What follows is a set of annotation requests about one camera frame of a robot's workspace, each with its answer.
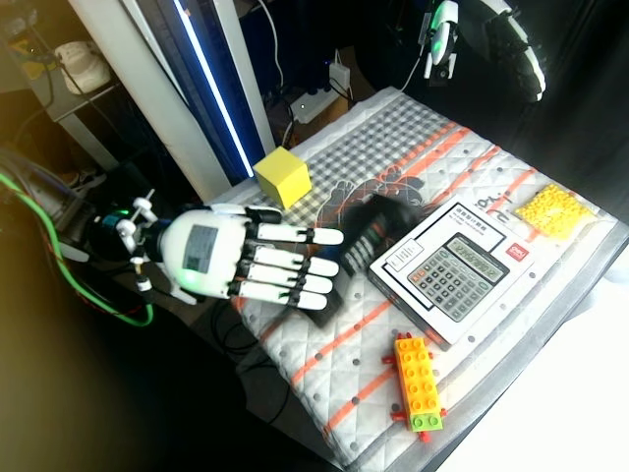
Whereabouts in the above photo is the green cable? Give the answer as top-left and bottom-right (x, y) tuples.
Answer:
(0, 171), (156, 328)

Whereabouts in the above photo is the white plug adapter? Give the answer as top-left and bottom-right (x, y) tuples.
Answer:
(327, 61), (352, 90)

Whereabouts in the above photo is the orange green toy brick assembly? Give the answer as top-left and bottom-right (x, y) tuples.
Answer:
(381, 331), (449, 443)

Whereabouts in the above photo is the black card payment terminal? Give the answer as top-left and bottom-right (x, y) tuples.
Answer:
(307, 194), (429, 331)

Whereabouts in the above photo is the grey quilt with bear print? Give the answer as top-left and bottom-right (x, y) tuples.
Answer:
(203, 87), (629, 469)

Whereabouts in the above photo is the white side table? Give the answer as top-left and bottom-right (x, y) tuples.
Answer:
(36, 78), (129, 171)

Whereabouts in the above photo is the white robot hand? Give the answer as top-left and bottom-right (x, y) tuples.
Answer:
(159, 203), (345, 314)
(422, 0), (549, 103)

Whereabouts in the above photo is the blue light strip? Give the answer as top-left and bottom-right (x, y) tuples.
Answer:
(171, 0), (255, 179)

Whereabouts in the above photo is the white pillar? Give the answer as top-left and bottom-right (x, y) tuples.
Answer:
(68, 0), (276, 204)

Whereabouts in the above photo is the yellow cube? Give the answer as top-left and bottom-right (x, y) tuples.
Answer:
(252, 145), (314, 211)

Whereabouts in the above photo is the white cable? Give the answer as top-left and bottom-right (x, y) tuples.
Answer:
(256, 0), (287, 92)

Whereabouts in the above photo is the bag of yellow beads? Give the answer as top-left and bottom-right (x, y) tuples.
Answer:
(514, 182), (599, 240)

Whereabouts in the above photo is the white power strip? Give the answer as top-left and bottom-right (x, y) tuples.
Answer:
(288, 89), (346, 125)

